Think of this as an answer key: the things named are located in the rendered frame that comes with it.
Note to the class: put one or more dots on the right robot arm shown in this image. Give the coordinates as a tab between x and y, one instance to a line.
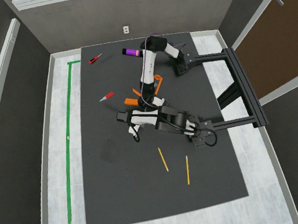
156	44

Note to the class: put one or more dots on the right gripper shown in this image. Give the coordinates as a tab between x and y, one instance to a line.
156	101

